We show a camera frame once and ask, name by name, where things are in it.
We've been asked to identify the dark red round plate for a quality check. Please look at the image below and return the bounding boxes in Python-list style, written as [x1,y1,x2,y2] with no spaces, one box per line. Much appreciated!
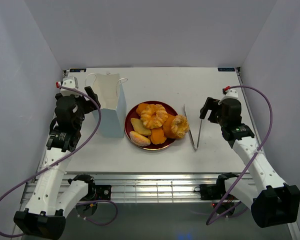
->
[124,100,178,151]

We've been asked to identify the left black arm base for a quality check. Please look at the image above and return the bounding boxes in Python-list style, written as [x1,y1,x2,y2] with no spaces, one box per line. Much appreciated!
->
[75,185,112,217]

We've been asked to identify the metal tongs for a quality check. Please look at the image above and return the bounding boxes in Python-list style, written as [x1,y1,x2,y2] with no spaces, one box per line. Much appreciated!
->
[183,104,203,152]

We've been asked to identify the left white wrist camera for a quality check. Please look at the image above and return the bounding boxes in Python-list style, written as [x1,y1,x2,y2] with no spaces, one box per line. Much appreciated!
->
[56,76,79,97]

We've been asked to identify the aluminium rail frame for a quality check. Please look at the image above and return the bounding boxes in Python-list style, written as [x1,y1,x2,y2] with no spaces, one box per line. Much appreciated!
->
[19,172,268,205]

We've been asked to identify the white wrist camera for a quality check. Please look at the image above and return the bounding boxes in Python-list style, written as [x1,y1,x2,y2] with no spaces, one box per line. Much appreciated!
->
[220,86,239,102]
[56,76,79,97]

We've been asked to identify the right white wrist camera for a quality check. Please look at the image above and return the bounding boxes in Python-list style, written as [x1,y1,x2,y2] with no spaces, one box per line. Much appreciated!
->
[220,86,239,102]

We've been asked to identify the sugared ring donut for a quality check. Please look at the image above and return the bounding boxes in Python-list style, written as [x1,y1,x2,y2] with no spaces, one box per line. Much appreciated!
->
[171,115,190,139]

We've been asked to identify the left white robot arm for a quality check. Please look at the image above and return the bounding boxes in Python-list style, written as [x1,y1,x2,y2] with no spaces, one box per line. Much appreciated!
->
[13,86,101,240]

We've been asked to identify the purple cable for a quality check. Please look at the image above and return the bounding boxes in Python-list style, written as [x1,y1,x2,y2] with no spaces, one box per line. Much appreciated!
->
[0,84,119,237]
[205,85,274,226]

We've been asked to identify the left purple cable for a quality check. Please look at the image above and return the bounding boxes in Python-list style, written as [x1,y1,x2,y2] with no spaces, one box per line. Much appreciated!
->
[0,84,119,237]

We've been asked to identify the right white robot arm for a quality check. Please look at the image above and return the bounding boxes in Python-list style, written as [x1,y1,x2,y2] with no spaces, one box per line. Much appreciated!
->
[200,97,300,228]

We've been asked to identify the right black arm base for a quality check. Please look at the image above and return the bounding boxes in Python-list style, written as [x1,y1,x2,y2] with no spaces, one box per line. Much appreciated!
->
[193,183,236,215]

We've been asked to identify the large glazed ring bread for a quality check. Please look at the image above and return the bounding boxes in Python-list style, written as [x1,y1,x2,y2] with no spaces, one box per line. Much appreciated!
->
[140,104,168,129]

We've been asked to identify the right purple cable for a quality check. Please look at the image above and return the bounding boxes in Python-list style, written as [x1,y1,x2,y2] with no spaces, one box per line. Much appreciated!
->
[205,85,274,226]

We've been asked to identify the orange round bread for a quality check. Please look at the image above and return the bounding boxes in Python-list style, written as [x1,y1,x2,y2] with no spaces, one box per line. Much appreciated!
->
[136,103,149,116]

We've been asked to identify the orange bone-shaped bread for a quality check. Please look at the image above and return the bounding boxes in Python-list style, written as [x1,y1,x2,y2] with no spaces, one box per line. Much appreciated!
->
[150,127,167,145]

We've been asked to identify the pale leaf bread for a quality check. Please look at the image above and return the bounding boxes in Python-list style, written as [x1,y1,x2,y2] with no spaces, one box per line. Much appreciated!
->
[130,118,152,136]

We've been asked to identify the sugared oval bread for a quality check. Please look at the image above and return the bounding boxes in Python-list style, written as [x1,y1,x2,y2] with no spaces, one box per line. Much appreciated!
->
[129,131,151,147]

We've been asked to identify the light blue paper bag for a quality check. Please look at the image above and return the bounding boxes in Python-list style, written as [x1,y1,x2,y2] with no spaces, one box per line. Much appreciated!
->
[84,73,128,138]

